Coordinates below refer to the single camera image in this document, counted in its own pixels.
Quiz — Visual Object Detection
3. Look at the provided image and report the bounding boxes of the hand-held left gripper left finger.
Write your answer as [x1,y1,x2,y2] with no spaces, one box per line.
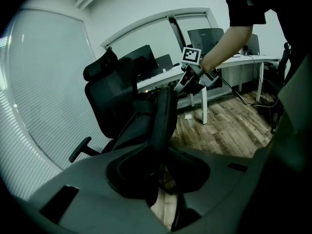
[25,147,172,234]

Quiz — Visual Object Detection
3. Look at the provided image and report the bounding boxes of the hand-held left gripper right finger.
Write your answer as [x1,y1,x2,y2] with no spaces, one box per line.
[170,147,255,234]

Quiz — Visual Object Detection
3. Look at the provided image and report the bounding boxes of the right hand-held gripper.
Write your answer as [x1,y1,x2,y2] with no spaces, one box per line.
[174,47,220,96]

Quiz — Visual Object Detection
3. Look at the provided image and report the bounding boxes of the black backpack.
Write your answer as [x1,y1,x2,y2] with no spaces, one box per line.
[112,86,178,156]

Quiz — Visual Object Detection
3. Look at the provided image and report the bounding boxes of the person's right forearm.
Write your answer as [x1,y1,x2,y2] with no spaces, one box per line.
[200,24,254,72]

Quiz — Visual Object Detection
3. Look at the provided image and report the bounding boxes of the white curved desk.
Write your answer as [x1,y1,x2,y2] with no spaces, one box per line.
[136,54,282,125]

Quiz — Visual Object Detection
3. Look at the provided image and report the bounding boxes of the dark grey desk panel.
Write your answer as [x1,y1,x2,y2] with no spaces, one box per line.
[155,54,174,70]

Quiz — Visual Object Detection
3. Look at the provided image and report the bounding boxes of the black computer monitor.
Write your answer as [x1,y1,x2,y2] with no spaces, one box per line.
[245,33,261,56]
[118,44,158,80]
[187,27,225,56]

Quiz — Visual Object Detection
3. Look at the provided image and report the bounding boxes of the white window blind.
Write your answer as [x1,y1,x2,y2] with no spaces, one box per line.
[0,89,61,202]
[4,8,109,173]

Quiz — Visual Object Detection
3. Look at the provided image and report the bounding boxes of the black mesh office chair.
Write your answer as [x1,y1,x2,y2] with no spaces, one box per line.
[264,42,292,87]
[69,49,138,164]

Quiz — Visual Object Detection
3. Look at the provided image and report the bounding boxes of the person's black shirt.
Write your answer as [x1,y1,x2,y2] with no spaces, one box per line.
[218,0,312,65]

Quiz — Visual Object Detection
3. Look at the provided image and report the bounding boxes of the person's grey trousers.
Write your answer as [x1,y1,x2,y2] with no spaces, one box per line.
[254,54,312,175]

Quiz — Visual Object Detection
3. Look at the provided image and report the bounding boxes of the tangled black cable bundle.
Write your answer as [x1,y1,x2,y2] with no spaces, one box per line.
[216,76,283,109]

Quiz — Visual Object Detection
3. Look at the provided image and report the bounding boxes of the wall window with white frame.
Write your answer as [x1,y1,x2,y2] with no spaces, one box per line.
[101,7,217,67]

